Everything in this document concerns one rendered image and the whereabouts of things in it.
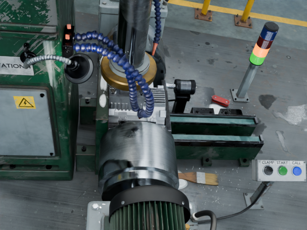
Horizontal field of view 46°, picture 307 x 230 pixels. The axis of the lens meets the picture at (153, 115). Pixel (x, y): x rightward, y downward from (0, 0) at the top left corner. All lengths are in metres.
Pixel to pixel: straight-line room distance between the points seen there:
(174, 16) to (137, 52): 2.55
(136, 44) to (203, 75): 0.84
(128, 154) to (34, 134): 0.31
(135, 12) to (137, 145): 0.38
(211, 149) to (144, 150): 0.47
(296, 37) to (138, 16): 2.97
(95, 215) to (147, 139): 0.28
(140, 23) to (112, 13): 0.57
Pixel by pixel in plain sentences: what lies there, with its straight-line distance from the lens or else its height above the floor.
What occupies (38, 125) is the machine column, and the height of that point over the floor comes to 1.15.
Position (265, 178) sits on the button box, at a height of 1.05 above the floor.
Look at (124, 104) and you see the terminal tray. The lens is 1.24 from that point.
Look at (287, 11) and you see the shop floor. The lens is 4.20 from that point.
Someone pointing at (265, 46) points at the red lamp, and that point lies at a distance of 1.58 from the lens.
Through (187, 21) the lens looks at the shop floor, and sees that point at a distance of 3.59.
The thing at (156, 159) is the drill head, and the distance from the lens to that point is 1.05.
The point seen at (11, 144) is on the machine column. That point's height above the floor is 1.04.
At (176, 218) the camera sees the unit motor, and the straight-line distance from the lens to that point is 0.76.
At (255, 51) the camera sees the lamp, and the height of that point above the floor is 1.09.
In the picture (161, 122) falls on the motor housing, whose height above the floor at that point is 1.05.
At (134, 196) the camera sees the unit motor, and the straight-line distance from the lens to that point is 0.77.
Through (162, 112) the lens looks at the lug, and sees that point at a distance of 1.25.
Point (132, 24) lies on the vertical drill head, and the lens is 1.02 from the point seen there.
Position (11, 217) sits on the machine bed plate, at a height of 0.80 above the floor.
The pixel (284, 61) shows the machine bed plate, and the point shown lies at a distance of 2.13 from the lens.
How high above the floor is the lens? 2.04
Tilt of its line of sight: 50 degrees down
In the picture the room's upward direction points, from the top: 11 degrees clockwise
